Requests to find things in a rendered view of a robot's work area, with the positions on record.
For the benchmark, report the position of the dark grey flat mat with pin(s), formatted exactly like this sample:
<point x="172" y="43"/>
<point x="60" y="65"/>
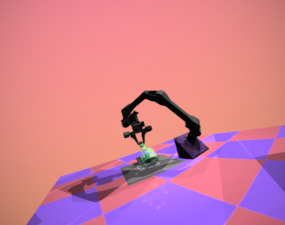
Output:
<point x="134" y="173"/>

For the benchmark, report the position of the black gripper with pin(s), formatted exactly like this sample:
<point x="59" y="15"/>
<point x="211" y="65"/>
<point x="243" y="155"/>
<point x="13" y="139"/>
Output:
<point x="132" y="134"/>

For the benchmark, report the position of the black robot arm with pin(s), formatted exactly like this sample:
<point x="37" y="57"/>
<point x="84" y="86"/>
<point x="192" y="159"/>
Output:
<point x="160" y="97"/>

